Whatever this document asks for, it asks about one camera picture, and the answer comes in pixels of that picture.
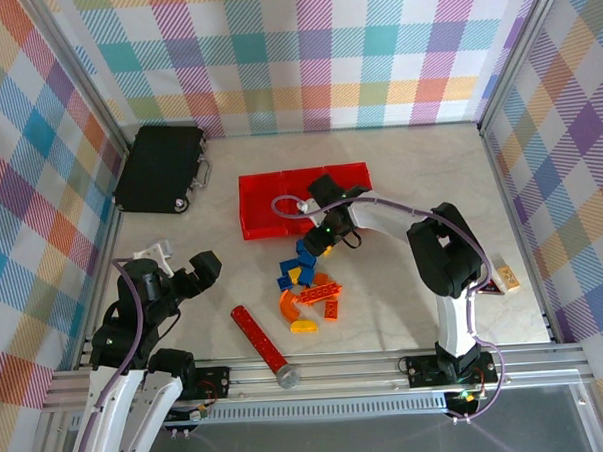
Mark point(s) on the yellow lego brick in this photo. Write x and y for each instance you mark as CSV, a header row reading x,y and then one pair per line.
x,y
326,251
294,274

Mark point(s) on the blue lego brick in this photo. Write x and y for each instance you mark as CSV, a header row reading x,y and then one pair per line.
x,y
284,284
301,247
309,259
288,266
307,276

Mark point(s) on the small orange lego brick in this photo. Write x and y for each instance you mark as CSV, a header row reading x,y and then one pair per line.
x,y
323,279

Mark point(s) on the long orange lego plate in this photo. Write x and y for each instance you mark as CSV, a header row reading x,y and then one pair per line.
x,y
320,292

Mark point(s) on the orange curved lego piece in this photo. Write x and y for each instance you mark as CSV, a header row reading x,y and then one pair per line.
x,y
286,309

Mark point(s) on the yellow arched lego piece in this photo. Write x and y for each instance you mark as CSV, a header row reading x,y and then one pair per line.
x,y
304,327

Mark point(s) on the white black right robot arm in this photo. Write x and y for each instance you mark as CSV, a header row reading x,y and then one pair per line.
x,y
451,324

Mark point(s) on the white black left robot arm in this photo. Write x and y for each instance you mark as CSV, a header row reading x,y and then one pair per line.
x,y
154,407

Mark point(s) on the red glitter tube silver cap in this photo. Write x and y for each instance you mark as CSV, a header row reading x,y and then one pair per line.
x,y
256,338

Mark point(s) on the black carrying case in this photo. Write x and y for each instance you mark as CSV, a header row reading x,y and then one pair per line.
x,y
154,167

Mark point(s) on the plaid cloth backdrop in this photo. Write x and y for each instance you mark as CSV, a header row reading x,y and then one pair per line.
x,y
294,61
20,198
579,174

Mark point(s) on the small wooden block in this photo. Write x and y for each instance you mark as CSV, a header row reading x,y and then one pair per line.
x,y
508,277

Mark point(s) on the grey metal plate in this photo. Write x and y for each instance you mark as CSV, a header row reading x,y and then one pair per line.
x,y
341,444

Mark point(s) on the aluminium table side rail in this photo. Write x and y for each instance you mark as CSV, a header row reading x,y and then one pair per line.
x,y
100,305
510,202

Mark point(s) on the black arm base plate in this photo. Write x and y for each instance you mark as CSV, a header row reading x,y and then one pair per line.
x,y
215,382
420,371

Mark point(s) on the aluminium frame rail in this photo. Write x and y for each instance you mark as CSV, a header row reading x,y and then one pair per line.
x,y
338,379

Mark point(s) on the aluminium frame post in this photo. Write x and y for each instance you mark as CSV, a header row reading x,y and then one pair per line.
x,y
519,51
78,70

